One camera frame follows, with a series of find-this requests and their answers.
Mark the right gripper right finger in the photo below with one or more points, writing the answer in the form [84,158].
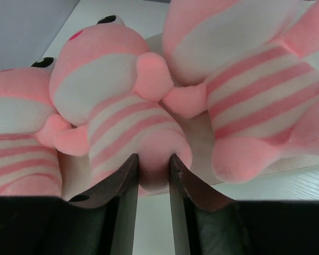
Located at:
[206,221]

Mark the pink plush under shelf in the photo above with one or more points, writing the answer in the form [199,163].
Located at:
[28,123]

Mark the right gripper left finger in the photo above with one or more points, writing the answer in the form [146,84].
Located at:
[100,220]

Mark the pink striped plush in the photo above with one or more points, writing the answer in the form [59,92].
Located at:
[108,84]
[243,62]

